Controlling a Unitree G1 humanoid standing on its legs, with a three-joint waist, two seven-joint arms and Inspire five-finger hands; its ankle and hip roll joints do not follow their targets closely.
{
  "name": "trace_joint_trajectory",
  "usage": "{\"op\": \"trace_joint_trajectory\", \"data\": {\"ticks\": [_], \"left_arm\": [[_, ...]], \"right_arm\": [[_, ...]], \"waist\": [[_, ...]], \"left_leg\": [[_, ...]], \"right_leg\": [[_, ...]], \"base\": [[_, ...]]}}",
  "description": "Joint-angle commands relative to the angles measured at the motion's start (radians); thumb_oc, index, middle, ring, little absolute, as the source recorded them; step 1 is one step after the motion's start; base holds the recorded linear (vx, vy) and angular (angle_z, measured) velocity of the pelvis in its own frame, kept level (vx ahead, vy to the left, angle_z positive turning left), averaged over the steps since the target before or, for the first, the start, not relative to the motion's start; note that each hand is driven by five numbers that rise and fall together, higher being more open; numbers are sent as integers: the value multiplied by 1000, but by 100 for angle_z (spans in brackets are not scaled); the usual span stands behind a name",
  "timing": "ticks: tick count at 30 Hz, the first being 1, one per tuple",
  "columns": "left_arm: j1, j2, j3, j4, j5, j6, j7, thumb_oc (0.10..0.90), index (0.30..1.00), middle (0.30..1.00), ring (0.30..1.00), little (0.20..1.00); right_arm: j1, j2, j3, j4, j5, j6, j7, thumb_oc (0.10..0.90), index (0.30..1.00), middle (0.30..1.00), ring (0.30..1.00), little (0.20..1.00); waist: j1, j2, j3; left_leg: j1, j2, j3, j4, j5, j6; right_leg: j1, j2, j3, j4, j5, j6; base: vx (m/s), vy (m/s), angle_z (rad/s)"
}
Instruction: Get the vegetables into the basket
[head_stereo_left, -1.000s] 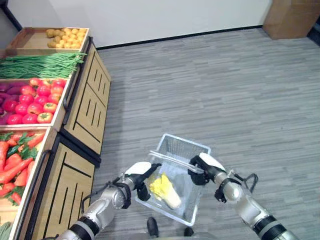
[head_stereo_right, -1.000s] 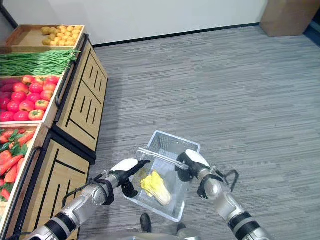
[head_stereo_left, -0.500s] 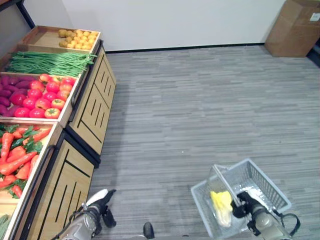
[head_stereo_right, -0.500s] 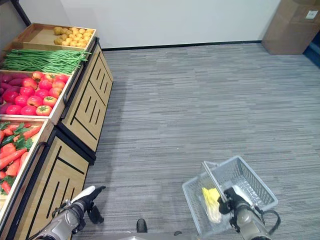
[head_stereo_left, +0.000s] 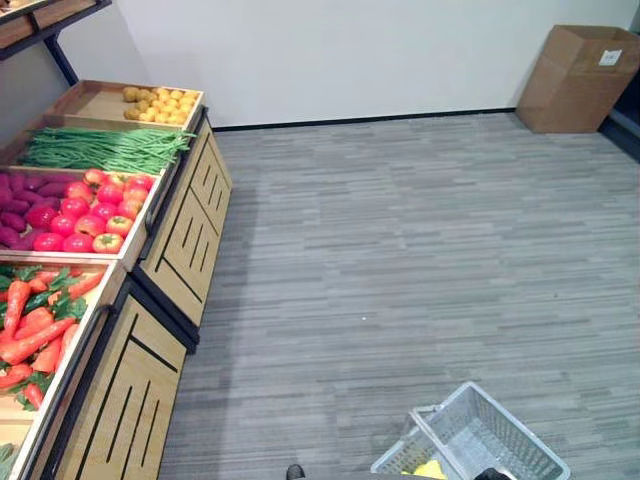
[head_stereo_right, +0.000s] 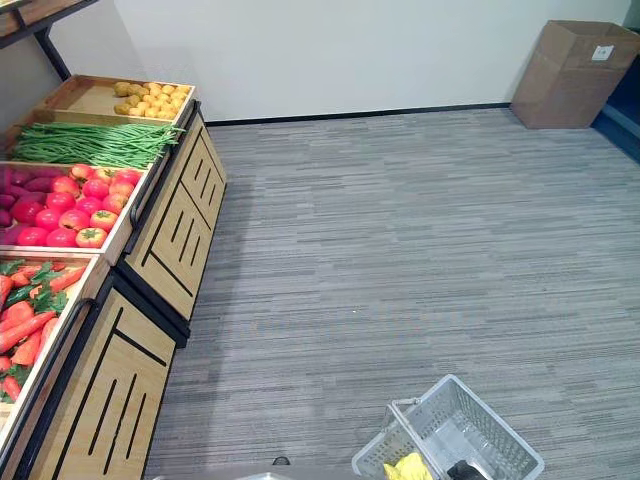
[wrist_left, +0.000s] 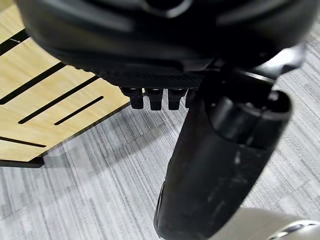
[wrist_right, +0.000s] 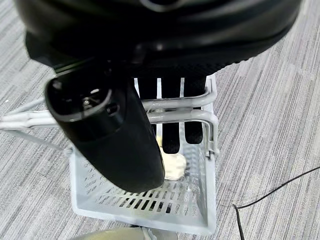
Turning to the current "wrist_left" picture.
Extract slotted light wood table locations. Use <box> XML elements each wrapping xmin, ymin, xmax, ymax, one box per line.
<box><xmin>0</xmin><ymin>3</ymin><xmax>131</xmax><ymax>169</ymax></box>

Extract silver robot leg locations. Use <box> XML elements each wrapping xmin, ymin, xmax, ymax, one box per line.
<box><xmin>209</xmin><ymin>206</ymin><xmax>320</xmax><ymax>240</ymax></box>

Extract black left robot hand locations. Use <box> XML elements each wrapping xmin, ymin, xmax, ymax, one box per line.
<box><xmin>15</xmin><ymin>0</ymin><xmax>320</xmax><ymax>240</ymax></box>

